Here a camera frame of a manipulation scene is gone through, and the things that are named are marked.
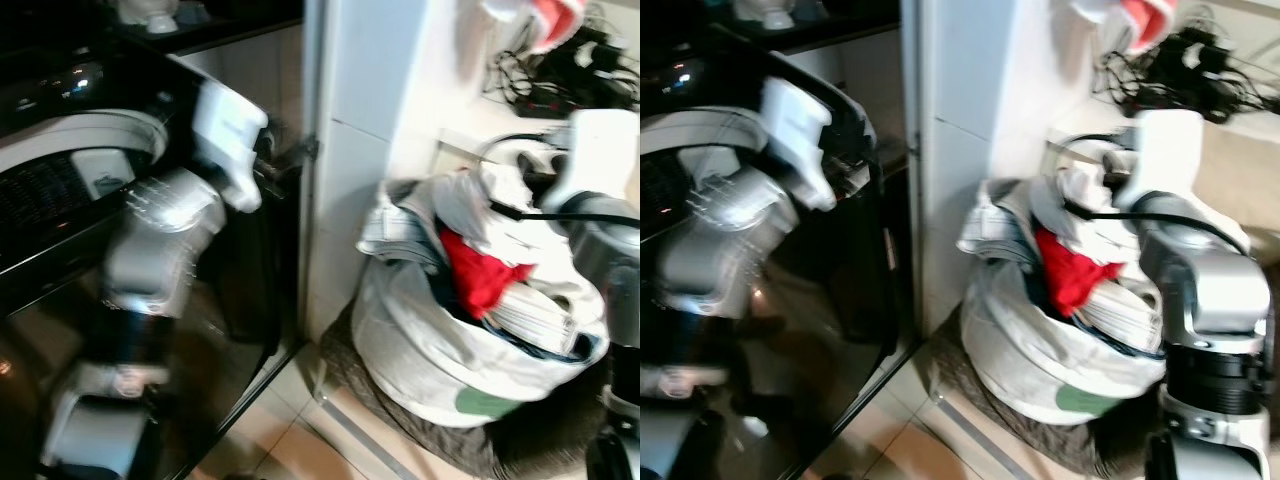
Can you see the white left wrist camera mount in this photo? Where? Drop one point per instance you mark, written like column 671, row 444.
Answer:
column 800, row 125
column 228, row 135

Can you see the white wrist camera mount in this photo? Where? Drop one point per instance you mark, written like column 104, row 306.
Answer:
column 1165, row 150
column 605, row 150
column 800, row 125
column 228, row 135

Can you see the grey striped garment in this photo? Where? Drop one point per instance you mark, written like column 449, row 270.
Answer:
column 1125, row 315
column 540, row 315

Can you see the red and white cloth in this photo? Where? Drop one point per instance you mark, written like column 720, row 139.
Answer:
column 1150, row 20
column 555, row 20

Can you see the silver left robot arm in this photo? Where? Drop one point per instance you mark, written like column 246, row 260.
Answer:
column 160, row 230
column 740, row 205

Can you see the small white ornament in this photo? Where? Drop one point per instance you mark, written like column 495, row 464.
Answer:
column 150, row 15
column 765, row 10

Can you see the white fabric laundry bag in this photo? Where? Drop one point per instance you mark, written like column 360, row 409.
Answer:
column 420, row 340
column 1020, row 340

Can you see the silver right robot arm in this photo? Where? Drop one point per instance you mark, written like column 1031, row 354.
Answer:
column 1200, row 280
column 612, row 250

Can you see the black top-loading washing machine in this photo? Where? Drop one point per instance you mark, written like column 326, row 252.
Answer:
column 240, row 290
column 840, row 290

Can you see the red garment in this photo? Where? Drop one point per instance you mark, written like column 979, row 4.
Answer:
column 1070, row 275
column 480, row 275

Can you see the white garment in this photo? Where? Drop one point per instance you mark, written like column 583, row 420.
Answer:
column 470, row 205
column 1070, row 200

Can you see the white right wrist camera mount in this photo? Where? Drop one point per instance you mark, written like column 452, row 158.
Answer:
column 1165, row 150
column 605, row 150

